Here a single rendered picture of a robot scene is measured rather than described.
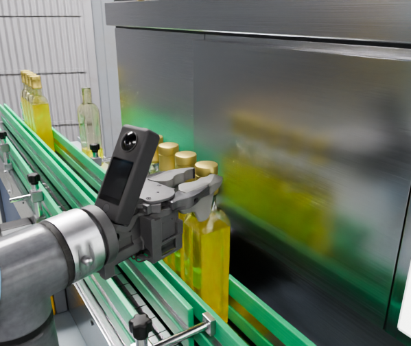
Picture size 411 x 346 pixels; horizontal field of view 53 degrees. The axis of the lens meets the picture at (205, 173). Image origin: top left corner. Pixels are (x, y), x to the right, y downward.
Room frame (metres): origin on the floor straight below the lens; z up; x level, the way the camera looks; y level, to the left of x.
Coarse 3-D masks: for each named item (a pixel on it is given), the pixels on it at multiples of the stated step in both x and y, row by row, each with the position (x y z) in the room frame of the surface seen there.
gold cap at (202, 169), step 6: (198, 162) 0.57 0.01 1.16; (204, 162) 0.57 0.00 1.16; (210, 162) 0.57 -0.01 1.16; (198, 168) 0.55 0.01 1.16; (204, 168) 0.55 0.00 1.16; (210, 168) 0.55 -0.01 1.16; (216, 168) 0.56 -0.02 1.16; (198, 174) 0.55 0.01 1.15; (204, 174) 0.55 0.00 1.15; (216, 192) 0.56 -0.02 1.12
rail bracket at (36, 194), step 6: (30, 174) 0.92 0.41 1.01; (36, 174) 0.92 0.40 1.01; (30, 180) 0.91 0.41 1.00; (36, 180) 0.91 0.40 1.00; (36, 186) 0.91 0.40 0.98; (30, 192) 0.91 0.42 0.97; (36, 192) 0.91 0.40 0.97; (42, 192) 0.92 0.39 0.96; (12, 198) 0.89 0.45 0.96; (18, 198) 0.89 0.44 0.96; (24, 198) 0.90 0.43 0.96; (30, 198) 0.91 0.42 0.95; (36, 198) 0.91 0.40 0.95; (42, 198) 0.91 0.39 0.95; (36, 204) 0.91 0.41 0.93; (36, 210) 0.91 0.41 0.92; (42, 210) 0.92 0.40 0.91; (36, 216) 0.91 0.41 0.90; (42, 216) 0.91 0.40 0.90; (36, 222) 0.90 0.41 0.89
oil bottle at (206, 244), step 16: (192, 224) 0.55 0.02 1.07; (208, 224) 0.54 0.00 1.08; (224, 224) 0.55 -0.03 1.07; (192, 240) 0.55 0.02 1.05; (208, 240) 0.53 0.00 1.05; (224, 240) 0.55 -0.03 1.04; (192, 256) 0.55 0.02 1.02; (208, 256) 0.53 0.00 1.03; (224, 256) 0.55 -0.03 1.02; (192, 272) 0.55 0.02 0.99; (208, 272) 0.53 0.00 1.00; (224, 272) 0.55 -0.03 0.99; (192, 288) 0.55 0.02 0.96; (208, 288) 0.53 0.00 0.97; (224, 288) 0.55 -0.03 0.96; (208, 304) 0.53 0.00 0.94; (224, 304) 0.55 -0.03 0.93; (224, 320) 0.55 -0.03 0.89
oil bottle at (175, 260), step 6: (180, 216) 0.58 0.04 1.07; (174, 252) 0.59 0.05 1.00; (180, 252) 0.58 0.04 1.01; (168, 258) 0.61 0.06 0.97; (174, 258) 0.59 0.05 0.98; (180, 258) 0.58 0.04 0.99; (168, 264) 0.61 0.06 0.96; (174, 264) 0.60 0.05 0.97; (180, 264) 0.58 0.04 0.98; (174, 270) 0.60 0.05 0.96; (180, 270) 0.58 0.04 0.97; (180, 276) 0.58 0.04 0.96
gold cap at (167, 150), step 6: (162, 144) 0.66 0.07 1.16; (168, 144) 0.66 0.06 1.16; (174, 144) 0.66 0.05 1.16; (162, 150) 0.65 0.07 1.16; (168, 150) 0.65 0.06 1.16; (174, 150) 0.65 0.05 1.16; (162, 156) 0.65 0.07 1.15; (168, 156) 0.65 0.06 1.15; (174, 156) 0.65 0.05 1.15; (162, 162) 0.65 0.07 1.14; (168, 162) 0.65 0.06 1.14; (174, 162) 0.65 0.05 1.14; (162, 168) 0.65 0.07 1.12; (168, 168) 0.65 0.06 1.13; (174, 168) 0.65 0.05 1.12
